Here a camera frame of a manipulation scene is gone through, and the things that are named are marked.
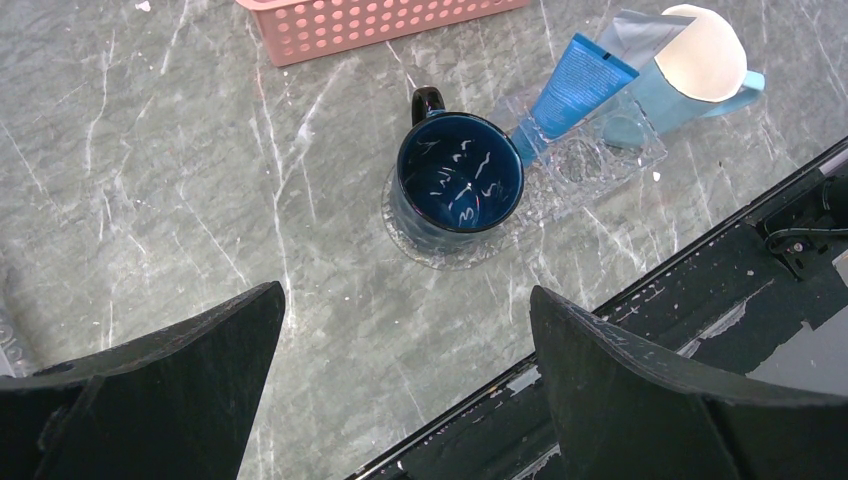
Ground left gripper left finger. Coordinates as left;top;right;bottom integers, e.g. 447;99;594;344
1;281;286;479

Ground blue toothpaste tube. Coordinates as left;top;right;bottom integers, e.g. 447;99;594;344
511;33;639;167

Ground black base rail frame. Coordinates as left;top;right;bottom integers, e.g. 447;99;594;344
356;141;847;479

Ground dark blue mug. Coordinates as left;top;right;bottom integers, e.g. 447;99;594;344
389;86;525;254

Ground clear acrylic toothbrush holder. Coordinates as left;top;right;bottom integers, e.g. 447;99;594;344
489;86;667;224

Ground light blue white mug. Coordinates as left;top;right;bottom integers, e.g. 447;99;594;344
624;4;766;135

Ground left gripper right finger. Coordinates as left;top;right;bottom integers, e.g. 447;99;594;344
530;286;847;479

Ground pink perforated plastic basket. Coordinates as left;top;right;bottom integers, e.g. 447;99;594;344
237;0;529;67

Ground clear plastic screw box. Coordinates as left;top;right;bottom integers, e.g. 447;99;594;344
1;303;38;378

